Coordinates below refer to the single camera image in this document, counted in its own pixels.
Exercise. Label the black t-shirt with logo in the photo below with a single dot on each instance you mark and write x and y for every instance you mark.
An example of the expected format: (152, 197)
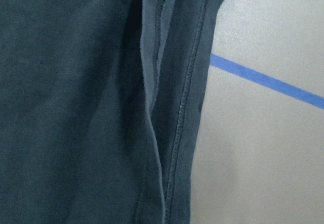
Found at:
(100, 108)

